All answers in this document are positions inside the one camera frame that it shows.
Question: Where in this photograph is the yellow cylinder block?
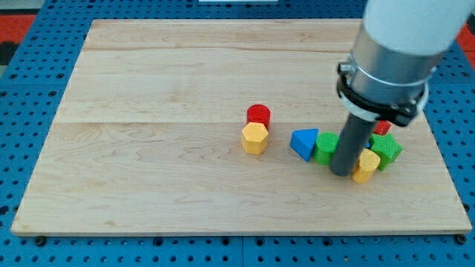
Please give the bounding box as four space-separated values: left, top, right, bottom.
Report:
352 148 381 184

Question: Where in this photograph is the green hexagon block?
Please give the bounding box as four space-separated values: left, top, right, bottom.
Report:
370 133 403 171

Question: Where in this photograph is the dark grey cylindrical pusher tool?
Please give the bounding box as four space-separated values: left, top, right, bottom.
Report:
330 113 377 177

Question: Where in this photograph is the green cylinder block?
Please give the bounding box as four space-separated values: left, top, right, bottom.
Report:
312 132 338 165

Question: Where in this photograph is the yellow hexagon block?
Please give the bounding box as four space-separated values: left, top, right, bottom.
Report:
241 122 269 155

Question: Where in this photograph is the wooden board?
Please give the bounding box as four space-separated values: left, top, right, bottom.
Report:
11 19 472 237

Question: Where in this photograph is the black clamp ring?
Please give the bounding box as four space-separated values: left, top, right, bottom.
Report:
335 61 430 128

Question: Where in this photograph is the red block behind arm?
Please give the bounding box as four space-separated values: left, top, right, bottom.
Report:
373 120 392 136

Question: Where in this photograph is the blue triangle block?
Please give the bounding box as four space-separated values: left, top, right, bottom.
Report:
289 128 319 162

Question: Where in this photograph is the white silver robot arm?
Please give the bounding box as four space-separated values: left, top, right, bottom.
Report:
350 0 474 105

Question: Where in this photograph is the red cylinder block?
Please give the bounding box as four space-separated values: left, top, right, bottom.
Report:
246 104 271 129

